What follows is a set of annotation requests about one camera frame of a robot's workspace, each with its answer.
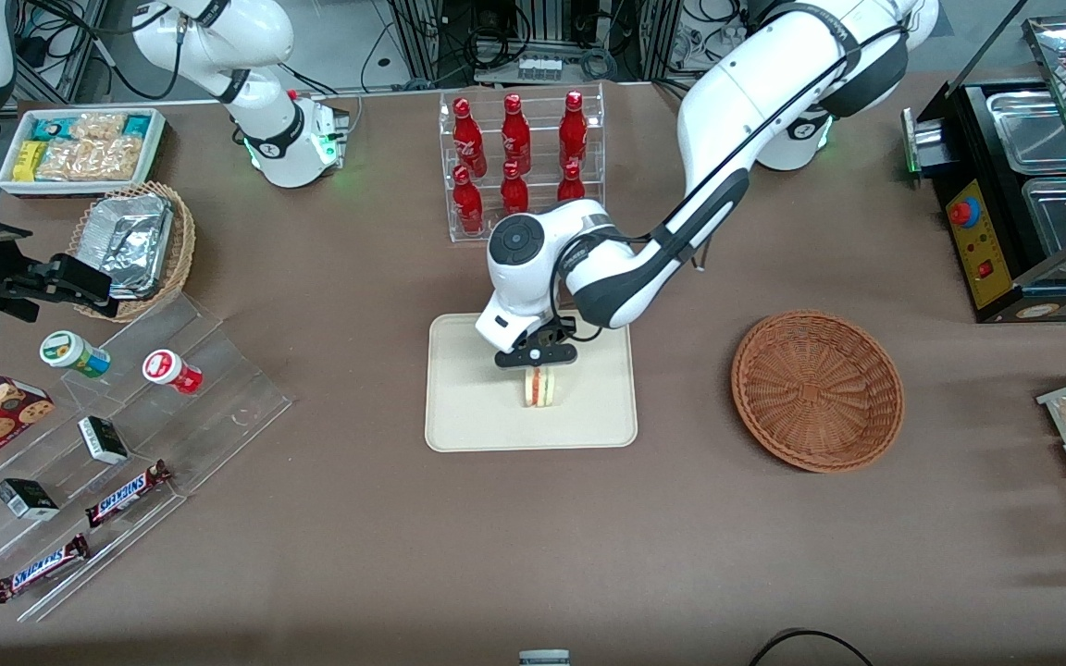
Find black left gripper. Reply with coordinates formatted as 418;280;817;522
496;317;579;376

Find triangle sandwich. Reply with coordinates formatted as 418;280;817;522
521;367;560;409

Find cream plastic serving tray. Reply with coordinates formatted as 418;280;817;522
425;313;638;452

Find light wicker basket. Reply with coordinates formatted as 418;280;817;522
68;181;197;323

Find brown round wicker basket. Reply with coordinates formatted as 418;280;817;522
731;310;905;474

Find stacked foil containers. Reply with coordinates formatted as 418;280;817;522
80;192;175;300

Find green lid yogurt cup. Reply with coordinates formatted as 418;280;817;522
40;330;112;379

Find white plastic snack bin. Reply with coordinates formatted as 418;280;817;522
0;107;167;199

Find clear bag of crackers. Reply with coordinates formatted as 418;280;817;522
70;112;127;142
36;137;141;181

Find red lid yogurt cup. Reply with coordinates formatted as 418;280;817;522
143;349;204;396

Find yellow snack packet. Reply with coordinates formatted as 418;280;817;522
13;141;48;182

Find small black box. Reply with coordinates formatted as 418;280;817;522
78;415;130;465
0;477;60;521

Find clear acrylic stepped display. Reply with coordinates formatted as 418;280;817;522
0;293;294;623

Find Snickers chocolate bar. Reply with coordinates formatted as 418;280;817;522
0;534;92;604
84;460;173;529

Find clear acrylic bottle rack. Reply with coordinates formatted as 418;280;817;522
439;83;606;243

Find black food warmer yellow panel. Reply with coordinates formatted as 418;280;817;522
901;13;1066;324

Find black cable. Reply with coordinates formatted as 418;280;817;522
750;628;873;666

